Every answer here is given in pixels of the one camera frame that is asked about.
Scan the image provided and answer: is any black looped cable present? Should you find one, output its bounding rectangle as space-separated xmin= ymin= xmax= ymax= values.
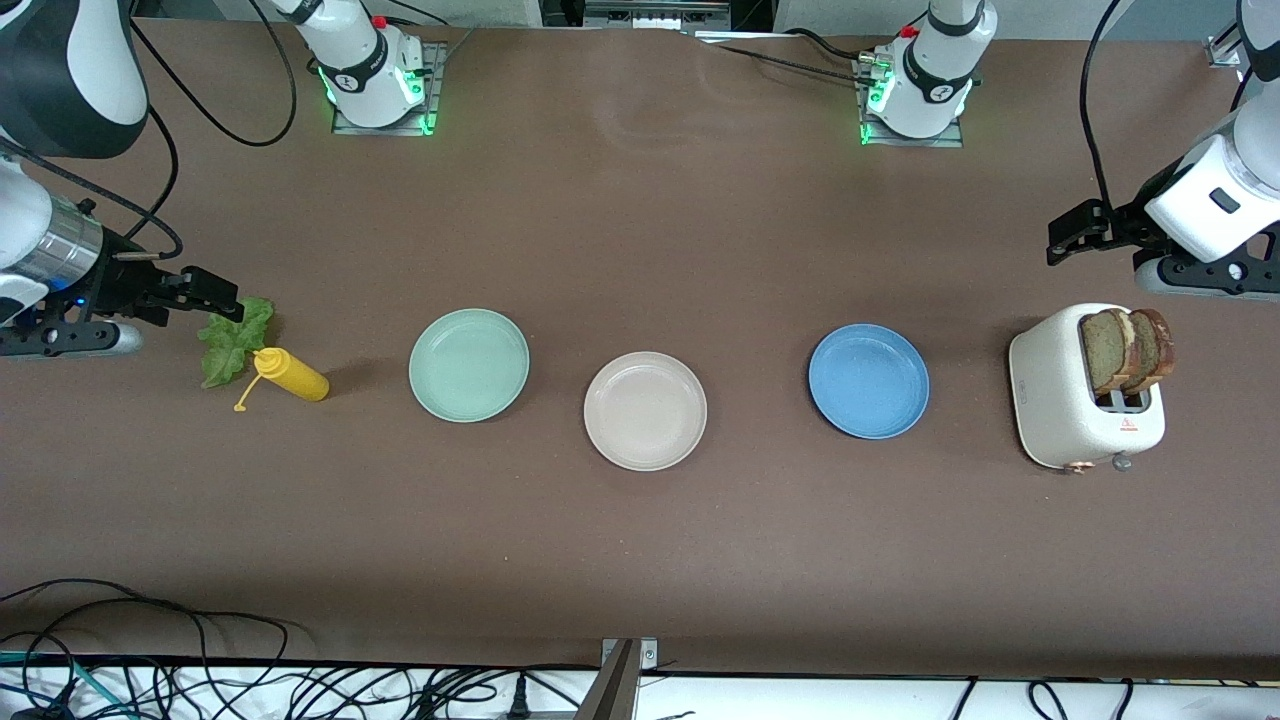
xmin=0 ymin=578 xmax=601 ymax=720

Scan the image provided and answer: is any green lettuce leaf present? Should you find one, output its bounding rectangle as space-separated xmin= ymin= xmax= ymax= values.
xmin=197 ymin=296 xmax=275 ymax=391

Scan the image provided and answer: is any grey metal beam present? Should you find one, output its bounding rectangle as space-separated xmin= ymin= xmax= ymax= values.
xmin=574 ymin=640 xmax=643 ymax=720

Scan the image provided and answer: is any grey metal frame rail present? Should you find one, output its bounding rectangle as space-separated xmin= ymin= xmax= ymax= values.
xmin=585 ymin=0 xmax=731 ymax=31

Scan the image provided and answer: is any black cable on table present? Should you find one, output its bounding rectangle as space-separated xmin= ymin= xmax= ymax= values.
xmin=700 ymin=28 xmax=881 ymax=89

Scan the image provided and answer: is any blue plate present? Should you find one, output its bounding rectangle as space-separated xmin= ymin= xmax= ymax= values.
xmin=808 ymin=323 xmax=931 ymax=440

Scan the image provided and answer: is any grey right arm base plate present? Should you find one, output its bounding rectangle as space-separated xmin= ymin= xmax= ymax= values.
xmin=332 ymin=40 xmax=447 ymax=137

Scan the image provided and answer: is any yellow mustard squeeze bottle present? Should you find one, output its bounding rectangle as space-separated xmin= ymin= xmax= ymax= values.
xmin=233 ymin=346 xmax=331 ymax=413

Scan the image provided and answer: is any mint green plate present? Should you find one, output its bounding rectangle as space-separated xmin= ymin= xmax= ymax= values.
xmin=408 ymin=308 xmax=531 ymax=424

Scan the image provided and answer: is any beige plate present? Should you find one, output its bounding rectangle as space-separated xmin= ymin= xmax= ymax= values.
xmin=583 ymin=351 xmax=709 ymax=472

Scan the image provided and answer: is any white two-slot toaster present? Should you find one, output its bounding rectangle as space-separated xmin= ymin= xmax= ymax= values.
xmin=1008 ymin=303 xmax=1168 ymax=474

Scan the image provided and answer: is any grey left arm base plate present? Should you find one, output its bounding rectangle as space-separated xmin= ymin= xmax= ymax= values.
xmin=853 ymin=55 xmax=965 ymax=149

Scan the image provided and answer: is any teal cable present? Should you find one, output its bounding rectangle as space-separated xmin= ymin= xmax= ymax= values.
xmin=0 ymin=648 xmax=113 ymax=719

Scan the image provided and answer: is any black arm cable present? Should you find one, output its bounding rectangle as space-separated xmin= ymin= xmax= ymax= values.
xmin=0 ymin=0 xmax=299 ymax=263
xmin=1078 ymin=0 xmax=1136 ymax=211

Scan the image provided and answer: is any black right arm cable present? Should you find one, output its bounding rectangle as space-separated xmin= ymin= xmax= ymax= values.
xmin=0 ymin=0 xmax=299 ymax=263

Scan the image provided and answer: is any brown toasted bread slice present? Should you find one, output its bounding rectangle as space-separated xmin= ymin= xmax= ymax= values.
xmin=1080 ymin=308 xmax=1137 ymax=397
xmin=1126 ymin=308 xmax=1176 ymax=393

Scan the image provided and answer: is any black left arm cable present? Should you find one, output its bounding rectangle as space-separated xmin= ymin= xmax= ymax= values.
xmin=1078 ymin=0 xmax=1136 ymax=211

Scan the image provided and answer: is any small silver table bracket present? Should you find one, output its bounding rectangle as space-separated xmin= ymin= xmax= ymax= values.
xmin=601 ymin=637 xmax=660 ymax=669

